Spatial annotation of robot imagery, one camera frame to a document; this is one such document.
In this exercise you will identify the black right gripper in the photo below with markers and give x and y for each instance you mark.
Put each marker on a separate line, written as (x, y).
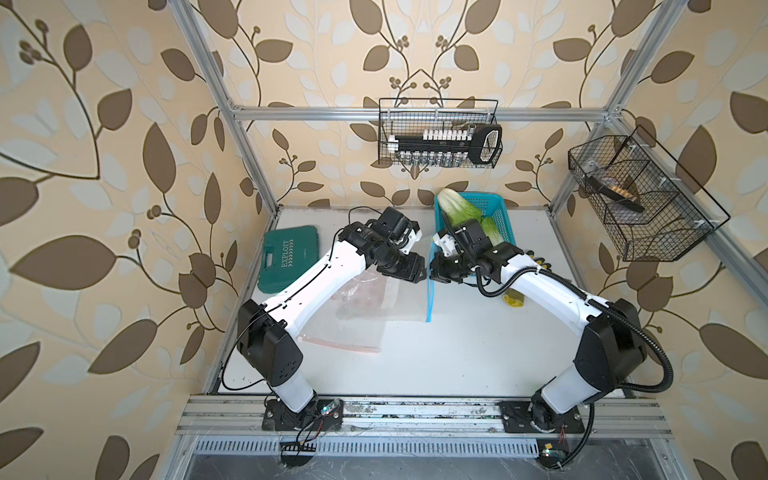
(437, 262)

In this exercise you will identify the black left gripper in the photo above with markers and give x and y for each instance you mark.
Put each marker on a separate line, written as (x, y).
(411, 267)

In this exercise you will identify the clear blue-zip zipper bag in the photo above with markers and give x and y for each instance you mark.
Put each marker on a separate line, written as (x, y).
(390, 294)

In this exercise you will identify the chinese cabbage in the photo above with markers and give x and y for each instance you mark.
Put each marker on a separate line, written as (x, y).
(457, 208)
(481, 232)

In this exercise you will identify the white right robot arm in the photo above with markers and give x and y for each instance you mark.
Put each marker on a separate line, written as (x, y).
(613, 352)

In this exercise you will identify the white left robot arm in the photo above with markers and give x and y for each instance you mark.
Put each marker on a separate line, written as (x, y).
(267, 331)

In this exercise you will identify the chinese cabbage in basket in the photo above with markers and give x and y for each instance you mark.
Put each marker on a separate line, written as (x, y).
(457, 208)

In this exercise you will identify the clear pink-zip dotted bag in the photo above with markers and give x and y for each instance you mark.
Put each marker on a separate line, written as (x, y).
(325, 328)

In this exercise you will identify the green plastic tool case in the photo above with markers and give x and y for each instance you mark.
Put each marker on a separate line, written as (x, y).
(287, 254)

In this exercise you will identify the socket set black holder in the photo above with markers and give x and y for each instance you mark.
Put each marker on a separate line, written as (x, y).
(478, 145)

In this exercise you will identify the dark tool in right basket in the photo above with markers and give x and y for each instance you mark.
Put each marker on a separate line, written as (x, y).
(618, 198)

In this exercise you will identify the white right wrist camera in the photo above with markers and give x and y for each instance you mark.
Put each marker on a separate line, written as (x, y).
(446, 244)

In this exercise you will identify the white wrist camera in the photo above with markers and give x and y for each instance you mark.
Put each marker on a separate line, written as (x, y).
(446, 244)
(409, 237)

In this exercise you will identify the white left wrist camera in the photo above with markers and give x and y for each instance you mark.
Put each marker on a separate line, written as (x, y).
(409, 237)

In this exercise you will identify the black wire basket right wall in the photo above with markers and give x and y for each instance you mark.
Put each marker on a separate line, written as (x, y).
(680, 212)

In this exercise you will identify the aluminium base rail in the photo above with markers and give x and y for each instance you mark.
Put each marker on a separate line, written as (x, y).
(408, 416)

